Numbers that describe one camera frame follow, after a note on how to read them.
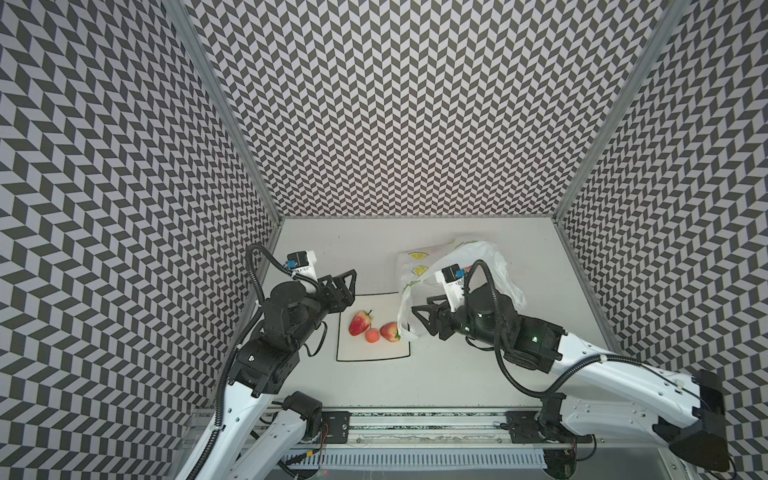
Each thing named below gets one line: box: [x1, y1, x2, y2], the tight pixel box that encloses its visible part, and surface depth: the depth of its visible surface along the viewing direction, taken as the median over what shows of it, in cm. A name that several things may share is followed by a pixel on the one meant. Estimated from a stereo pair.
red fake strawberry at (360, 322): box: [349, 309, 372, 336], surface depth 88 cm
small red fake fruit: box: [365, 328, 380, 344], surface depth 87 cm
